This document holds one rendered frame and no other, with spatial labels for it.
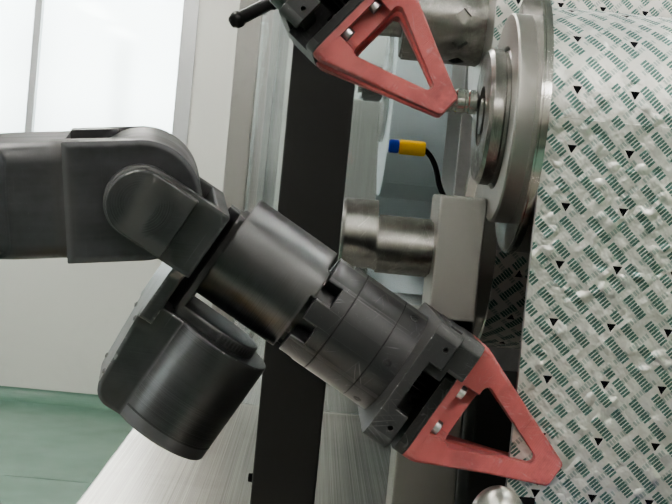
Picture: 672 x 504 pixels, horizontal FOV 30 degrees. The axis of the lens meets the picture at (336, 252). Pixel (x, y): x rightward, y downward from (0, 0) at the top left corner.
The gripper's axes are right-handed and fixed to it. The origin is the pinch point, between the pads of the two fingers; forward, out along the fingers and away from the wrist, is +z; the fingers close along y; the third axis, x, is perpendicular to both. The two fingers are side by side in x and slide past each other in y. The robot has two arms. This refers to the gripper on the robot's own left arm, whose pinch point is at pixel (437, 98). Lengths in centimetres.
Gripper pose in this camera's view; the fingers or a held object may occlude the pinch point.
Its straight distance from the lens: 71.9
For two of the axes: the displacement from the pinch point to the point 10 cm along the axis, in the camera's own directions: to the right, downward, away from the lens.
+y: -0.2, 0.2, -10.0
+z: 7.1, 7.1, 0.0
